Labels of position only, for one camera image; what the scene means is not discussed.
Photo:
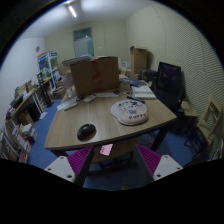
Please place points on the wooden office table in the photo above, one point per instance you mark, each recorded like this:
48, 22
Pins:
124, 165

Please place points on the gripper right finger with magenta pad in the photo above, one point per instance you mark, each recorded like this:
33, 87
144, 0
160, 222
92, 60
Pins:
158, 166

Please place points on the tall cardboard box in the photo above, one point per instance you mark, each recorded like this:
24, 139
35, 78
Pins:
138, 56

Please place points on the round printed mouse pad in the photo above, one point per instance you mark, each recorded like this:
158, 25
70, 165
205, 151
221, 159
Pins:
130, 112

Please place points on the beige wooden chair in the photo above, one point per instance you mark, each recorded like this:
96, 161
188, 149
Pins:
203, 133

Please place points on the wooden side shelf desk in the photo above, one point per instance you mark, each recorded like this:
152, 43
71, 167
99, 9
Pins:
18, 134

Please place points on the black office chair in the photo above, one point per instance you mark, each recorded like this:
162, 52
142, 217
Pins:
168, 86

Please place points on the white door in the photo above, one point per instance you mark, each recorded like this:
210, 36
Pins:
83, 42

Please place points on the ceiling tube light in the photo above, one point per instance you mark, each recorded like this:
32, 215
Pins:
72, 11

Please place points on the white keyboard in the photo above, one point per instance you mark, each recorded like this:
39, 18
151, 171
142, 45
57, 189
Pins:
67, 104

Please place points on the black computer mouse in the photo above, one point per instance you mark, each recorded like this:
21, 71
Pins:
85, 131

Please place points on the blue white display cabinet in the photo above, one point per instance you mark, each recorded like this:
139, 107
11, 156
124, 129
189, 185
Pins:
48, 66

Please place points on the black pen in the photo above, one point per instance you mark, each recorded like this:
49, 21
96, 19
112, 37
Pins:
136, 99

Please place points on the white remote control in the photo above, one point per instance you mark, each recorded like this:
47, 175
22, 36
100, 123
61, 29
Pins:
90, 98

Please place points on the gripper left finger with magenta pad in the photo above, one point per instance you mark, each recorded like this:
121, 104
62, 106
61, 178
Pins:
73, 168

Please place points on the pink sticky note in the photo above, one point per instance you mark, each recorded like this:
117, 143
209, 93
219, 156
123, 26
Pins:
106, 149

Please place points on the large brown cardboard box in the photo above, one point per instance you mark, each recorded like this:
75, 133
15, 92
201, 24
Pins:
95, 76

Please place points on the open white notebook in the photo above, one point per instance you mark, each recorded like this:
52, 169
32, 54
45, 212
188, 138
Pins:
143, 92

